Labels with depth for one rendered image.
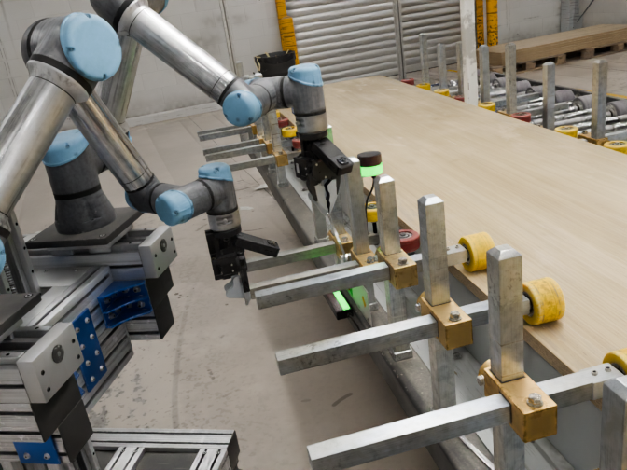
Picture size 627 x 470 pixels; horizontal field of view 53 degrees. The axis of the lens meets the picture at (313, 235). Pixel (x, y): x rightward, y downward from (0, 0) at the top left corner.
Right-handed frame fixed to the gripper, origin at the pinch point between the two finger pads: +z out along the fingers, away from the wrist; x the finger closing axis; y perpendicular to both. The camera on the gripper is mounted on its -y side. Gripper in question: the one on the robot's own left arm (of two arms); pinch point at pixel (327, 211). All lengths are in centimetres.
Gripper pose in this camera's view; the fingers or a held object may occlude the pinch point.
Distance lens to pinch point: 155.6
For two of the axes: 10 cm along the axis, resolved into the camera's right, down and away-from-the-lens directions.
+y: -5.5, -2.5, 8.0
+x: -8.3, 3.1, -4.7
